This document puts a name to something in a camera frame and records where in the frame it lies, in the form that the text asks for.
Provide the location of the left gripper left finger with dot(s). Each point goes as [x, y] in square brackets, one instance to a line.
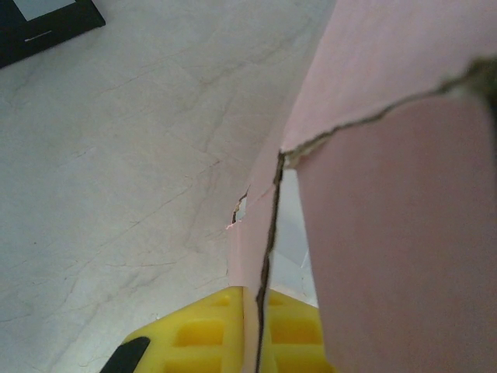
[198, 338]

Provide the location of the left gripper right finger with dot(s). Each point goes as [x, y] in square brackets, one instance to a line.
[295, 338]

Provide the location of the pink paper box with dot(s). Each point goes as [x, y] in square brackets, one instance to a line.
[388, 213]

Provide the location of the black grey checkerboard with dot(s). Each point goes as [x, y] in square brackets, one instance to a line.
[46, 31]

